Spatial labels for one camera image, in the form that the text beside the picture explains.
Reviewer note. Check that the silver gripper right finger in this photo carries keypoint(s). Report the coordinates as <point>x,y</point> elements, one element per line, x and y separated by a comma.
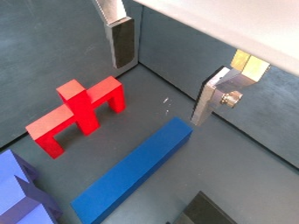
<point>220,88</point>

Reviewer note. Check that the black angle bracket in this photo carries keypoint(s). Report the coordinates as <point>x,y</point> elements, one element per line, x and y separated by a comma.
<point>203,211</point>

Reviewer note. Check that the red cross-shaped block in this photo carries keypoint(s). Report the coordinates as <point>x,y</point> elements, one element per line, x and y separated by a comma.
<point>80,101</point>

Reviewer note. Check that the blue rectangular bar block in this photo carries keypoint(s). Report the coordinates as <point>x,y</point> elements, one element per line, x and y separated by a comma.
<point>105,194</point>

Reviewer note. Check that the purple cross-shaped block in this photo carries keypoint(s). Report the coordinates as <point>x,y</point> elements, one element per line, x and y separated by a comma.
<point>24,204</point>

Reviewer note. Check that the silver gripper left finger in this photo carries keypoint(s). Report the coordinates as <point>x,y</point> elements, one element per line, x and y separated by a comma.
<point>120,30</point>

